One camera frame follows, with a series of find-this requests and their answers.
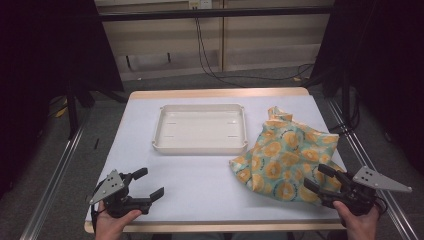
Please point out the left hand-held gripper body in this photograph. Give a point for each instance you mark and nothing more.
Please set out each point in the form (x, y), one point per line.
(111, 186)

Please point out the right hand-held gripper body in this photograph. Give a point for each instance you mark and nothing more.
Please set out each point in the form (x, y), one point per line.
(358, 200)

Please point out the orange-print cloth bag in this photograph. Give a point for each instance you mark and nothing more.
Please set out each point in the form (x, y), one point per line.
(283, 156)

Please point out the person's right hand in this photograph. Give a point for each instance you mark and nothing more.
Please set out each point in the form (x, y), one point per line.
(361, 228)

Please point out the person's left hand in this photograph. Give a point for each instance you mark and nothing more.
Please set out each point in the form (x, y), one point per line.
(110, 228)

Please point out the white table mat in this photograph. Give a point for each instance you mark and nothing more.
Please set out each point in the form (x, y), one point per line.
(193, 186)

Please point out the white plastic tray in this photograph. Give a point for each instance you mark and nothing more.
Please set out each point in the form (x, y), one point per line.
(200, 130)

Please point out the black metal stand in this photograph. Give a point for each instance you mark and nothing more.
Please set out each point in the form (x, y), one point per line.
(346, 96)
(71, 110)

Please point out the wooden table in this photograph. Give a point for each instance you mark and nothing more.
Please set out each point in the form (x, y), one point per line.
(216, 92)

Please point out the dark curtain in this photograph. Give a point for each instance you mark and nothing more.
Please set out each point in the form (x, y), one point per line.
(383, 66)
(40, 66)

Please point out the beige cabinet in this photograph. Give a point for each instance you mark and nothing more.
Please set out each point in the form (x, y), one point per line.
(266, 36)

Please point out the black horizontal bar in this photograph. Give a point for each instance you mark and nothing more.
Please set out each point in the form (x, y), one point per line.
(216, 14)

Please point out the aluminium rail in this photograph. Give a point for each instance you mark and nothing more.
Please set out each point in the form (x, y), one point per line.
(373, 160)
(53, 183)

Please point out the white wall socket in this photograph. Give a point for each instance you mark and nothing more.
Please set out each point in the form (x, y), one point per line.
(200, 4)

